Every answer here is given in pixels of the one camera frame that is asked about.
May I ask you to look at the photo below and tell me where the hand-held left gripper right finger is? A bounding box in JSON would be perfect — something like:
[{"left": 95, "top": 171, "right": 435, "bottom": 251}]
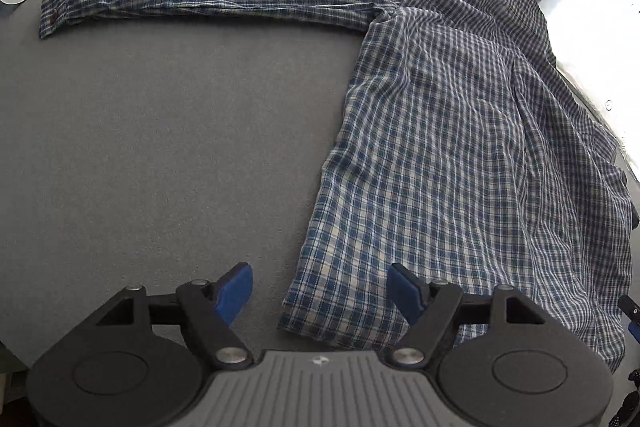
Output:
[{"left": 387, "top": 262, "right": 548, "bottom": 366}]

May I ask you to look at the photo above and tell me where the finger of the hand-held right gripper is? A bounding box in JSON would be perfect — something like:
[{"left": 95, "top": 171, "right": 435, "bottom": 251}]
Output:
[{"left": 617, "top": 294, "right": 640, "bottom": 345}]

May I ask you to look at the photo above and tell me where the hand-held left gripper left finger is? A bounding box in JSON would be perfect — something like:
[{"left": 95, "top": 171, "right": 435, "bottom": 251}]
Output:
[{"left": 93, "top": 262, "right": 254, "bottom": 368}]

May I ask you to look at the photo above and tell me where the blue plaid shirt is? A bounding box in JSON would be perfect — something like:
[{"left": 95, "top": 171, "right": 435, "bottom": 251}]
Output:
[{"left": 39, "top": 0, "right": 640, "bottom": 370}]

